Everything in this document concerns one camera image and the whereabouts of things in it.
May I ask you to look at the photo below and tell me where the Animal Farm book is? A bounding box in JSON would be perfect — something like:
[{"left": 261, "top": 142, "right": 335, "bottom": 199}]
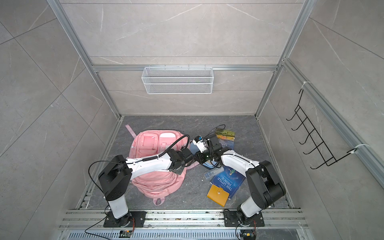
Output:
[{"left": 215, "top": 130, "right": 235, "bottom": 150}]

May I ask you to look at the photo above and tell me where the blue Little Prince book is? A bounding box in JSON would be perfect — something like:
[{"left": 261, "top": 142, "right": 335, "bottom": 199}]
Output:
[{"left": 211, "top": 166, "right": 246, "bottom": 200}]

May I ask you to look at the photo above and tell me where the pink student backpack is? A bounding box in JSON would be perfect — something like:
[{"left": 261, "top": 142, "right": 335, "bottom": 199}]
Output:
[{"left": 126, "top": 125, "right": 198, "bottom": 206}]

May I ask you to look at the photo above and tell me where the light blue pencil case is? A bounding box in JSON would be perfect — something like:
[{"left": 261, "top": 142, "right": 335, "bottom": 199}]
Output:
[{"left": 190, "top": 141, "right": 219, "bottom": 170}]

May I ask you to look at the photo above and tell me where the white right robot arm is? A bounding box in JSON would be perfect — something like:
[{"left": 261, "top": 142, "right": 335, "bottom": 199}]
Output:
[{"left": 192, "top": 134, "right": 286, "bottom": 225}]

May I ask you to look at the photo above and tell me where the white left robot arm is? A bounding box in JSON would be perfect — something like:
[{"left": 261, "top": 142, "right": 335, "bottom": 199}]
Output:
[{"left": 92, "top": 135, "right": 193, "bottom": 220}]

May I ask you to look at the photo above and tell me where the clear plastic ruler case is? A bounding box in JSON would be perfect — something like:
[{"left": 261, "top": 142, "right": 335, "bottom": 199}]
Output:
[{"left": 204, "top": 167, "right": 224, "bottom": 180}]

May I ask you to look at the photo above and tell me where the yellow leather wallet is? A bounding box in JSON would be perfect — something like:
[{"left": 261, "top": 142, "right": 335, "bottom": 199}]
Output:
[{"left": 207, "top": 185, "right": 230, "bottom": 207}]

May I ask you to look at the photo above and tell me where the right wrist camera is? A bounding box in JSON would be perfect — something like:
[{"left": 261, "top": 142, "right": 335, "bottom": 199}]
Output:
[{"left": 193, "top": 136, "right": 208, "bottom": 153}]

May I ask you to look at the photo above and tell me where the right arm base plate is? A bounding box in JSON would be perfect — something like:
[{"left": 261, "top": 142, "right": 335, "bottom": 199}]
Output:
[{"left": 223, "top": 209, "right": 265, "bottom": 227}]

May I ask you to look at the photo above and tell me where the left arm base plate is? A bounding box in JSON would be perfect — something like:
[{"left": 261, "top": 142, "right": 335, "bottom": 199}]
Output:
[{"left": 103, "top": 211, "right": 147, "bottom": 228}]

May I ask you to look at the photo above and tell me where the white wire mesh basket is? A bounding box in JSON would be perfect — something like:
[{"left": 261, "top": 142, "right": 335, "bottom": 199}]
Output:
[{"left": 142, "top": 67, "right": 214, "bottom": 95}]

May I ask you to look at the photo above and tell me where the black wire hook rack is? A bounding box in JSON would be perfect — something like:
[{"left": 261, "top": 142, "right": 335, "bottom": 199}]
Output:
[{"left": 286, "top": 89, "right": 368, "bottom": 170}]

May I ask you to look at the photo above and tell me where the aluminium mounting rail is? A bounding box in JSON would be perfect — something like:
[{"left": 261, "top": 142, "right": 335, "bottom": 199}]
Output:
[{"left": 59, "top": 209, "right": 309, "bottom": 230}]

